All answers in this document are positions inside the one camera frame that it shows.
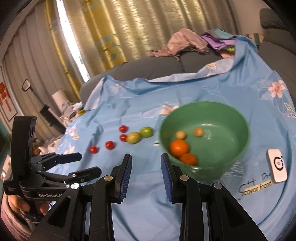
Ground small orange mandarin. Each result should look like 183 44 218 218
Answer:
179 153 198 166

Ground large orange mandarin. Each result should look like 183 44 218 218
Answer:
169 140 190 158

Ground yellow-green tomato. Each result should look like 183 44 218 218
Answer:
126 132 142 145

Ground green plastic bowl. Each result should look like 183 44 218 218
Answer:
159 101 250 181

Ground tan round fruit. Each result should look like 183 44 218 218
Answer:
175 131 187 140
194 128 204 137

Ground green tomato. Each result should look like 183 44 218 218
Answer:
140 126 154 138

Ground pink left sleeve forearm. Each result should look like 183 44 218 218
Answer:
1 195 36 240

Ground person's left hand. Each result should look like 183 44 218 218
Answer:
8 195 50 215

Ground red cherry tomato leftmost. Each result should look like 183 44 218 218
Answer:
89 146 98 154

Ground black stand with mirror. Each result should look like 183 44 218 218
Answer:
22 79 66 134

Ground red cherry tomato centre-left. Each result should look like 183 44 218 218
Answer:
105 141 115 150

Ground clutter pile of clothes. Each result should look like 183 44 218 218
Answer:
60 101 86 126

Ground red cherry tomato middle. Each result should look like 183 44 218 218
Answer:
119 134 127 142

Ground white cylindrical device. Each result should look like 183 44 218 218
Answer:
52 89 68 110

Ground red cherry tomato far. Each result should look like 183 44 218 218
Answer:
119 125 128 133

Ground red Chinese knot decoration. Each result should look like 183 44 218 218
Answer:
0 82 11 112

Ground blue floral cloth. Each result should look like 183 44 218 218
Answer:
52 36 295 240

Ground white square tracker device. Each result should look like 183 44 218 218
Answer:
267 149 287 183

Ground gold patterned curtain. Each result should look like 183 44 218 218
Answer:
44 1 241 99

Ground purple clothes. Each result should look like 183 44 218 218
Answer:
201 29 237 58

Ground pink clothes pile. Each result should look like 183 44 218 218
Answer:
149 29 210 60

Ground grey sofa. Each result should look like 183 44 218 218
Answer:
80 8 295 103

